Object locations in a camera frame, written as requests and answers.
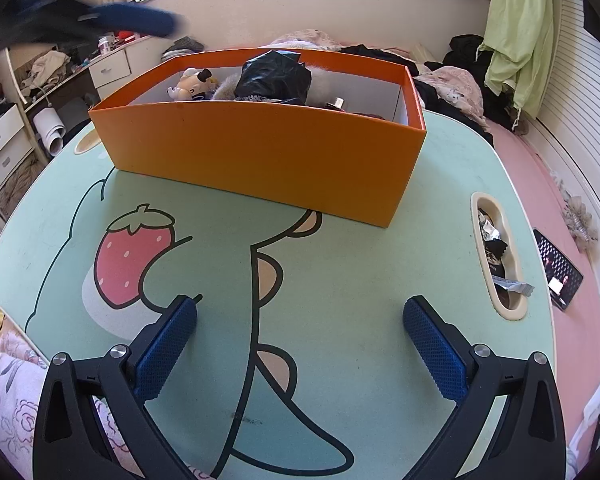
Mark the silver foil wrapper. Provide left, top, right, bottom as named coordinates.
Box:
left=478, top=210, right=503, bottom=241

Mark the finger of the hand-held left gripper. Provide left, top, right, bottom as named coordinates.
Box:
left=77, top=2, right=188, bottom=38

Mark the green cartoon desktop table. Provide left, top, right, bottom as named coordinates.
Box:
left=0, top=107, right=556, bottom=480

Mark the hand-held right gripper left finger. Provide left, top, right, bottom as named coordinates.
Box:
left=32, top=294, right=201, bottom=480

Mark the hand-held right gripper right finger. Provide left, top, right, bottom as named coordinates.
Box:
left=402, top=295, right=567, bottom=480

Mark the pink floral quilt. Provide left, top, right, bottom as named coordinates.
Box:
left=267, top=29, right=342, bottom=52

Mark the orange cardboard box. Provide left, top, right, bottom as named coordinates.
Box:
left=88, top=49, right=427, bottom=229

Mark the white fluffy fur ball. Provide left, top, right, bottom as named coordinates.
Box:
left=300, top=64, right=353, bottom=107

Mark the pink patterned pajamas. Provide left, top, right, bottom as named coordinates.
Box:
left=414, top=64, right=485, bottom=123

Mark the light green hanging cloth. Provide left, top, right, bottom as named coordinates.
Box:
left=477, top=0, right=556, bottom=133

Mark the black smartphone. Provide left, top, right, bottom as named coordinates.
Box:
left=532, top=228, right=585, bottom=311

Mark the beige doll figurine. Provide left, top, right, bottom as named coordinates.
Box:
left=167, top=67, right=215, bottom=102

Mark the white paper roll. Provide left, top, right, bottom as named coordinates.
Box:
left=32, top=107, right=67, bottom=153

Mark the tan fluffy fur piece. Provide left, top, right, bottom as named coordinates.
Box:
left=211, top=73, right=242, bottom=102

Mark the grey-green clothes pile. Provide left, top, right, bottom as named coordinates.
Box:
left=161, top=35, right=206, bottom=63

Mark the black clothes pile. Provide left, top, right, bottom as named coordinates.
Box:
left=339, top=34, right=518, bottom=148

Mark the beige cloth pile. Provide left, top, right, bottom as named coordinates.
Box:
left=20, top=50, right=73, bottom=95

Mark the grey snack wrapper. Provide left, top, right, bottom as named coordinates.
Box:
left=495, top=276, right=534, bottom=297

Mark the white desk with drawer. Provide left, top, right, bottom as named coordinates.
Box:
left=87, top=40, right=146, bottom=101

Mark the dark crumpled wrapper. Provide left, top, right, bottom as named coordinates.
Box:
left=484, top=237, right=508, bottom=266

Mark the white floral blanket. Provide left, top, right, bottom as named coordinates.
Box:
left=0, top=317, right=216, bottom=480

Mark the black shiny lace-trimmed garment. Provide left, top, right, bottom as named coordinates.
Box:
left=233, top=50, right=313, bottom=107

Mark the white drawer cabinet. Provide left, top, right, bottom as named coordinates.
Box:
left=0, top=104, right=37, bottom=197

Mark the grey fluffy cloth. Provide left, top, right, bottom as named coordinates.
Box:
left=561, top=195, right=600, bottom=252

